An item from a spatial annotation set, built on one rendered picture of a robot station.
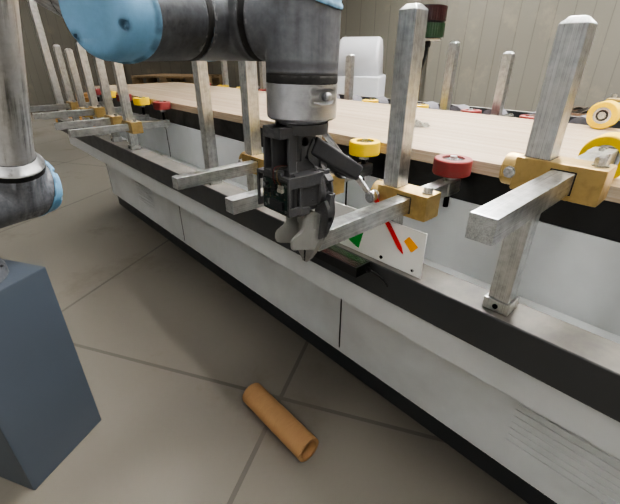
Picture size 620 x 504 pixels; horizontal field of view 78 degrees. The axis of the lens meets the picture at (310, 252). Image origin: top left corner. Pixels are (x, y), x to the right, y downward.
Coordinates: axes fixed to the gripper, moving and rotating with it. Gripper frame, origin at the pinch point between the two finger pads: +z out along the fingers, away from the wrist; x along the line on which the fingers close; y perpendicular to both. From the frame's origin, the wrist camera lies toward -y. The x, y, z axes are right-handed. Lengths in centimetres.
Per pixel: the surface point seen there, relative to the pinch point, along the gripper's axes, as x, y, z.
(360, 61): -270, -317, -27
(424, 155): -10.1, -46.0, -7.4
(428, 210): 4.7, -25.8, -2.4
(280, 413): -29, -16, 74
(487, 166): 5.2, -46.2, -7.8
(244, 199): -23.5, -3.3, -1.7
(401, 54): -4.8, -24.7, -28.4
